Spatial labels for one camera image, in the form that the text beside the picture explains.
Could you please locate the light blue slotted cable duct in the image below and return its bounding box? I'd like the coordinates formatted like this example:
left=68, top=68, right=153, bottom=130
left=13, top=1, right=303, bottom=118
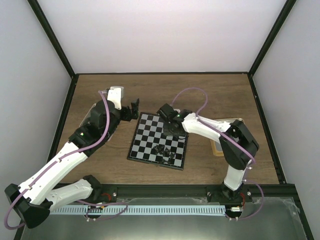
left=51, top=205, right=226, bottom=217

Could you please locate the yellow metal tin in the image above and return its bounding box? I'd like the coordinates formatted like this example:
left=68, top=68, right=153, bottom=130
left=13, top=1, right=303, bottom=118
left=210, top=118, right=244, bottom=157

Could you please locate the black enclosure frame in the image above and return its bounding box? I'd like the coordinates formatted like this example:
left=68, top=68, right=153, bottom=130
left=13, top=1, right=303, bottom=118
left=28, top=0, right=314, bottom=240

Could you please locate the pile of black chess pieces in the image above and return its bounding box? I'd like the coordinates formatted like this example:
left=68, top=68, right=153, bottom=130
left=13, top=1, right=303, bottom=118
left=151, top=144, right=176, bottom=165

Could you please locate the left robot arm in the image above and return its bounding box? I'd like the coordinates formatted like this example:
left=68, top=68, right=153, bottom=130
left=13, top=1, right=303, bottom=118
left=4, top=98, right=140, bottom=229

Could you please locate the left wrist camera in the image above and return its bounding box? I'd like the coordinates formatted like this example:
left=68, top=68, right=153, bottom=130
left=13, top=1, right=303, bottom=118
left=107, top=86, right=124, bottom=110

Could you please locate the pink metal tin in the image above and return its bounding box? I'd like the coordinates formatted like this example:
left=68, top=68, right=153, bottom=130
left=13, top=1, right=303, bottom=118
left=79, top=103, right=96, bottom=127

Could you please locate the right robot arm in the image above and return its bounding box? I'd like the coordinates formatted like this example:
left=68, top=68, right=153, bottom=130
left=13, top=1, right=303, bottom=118
left=157, top=103, right=260, bottom=202

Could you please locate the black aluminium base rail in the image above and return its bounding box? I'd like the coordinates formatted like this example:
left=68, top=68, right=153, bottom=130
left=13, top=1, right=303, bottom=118
left=102, top=183, right=298, bottom=204

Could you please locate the black white chess board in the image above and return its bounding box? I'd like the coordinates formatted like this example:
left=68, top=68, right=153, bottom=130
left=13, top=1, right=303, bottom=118
left=127, top=112, right=188, bottom=171

